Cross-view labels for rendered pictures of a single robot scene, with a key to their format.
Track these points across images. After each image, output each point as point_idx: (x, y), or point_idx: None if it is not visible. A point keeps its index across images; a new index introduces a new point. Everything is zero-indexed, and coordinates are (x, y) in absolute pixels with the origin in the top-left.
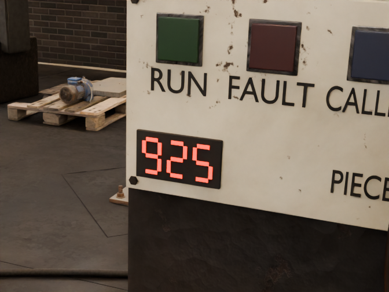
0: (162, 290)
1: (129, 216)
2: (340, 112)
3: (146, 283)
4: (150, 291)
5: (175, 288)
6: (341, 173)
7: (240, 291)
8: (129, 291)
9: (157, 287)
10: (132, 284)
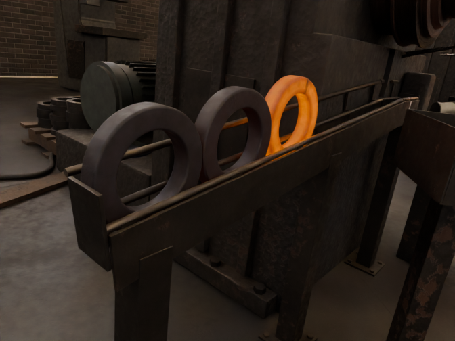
0: (326, 3)
1: None
2: None
3: (323, 0)
4: (323, 3)
5: (329, 1)
6: None
7: (340, 1)
8: (319, 5)
9: (326, 1)
10: (320, 1)
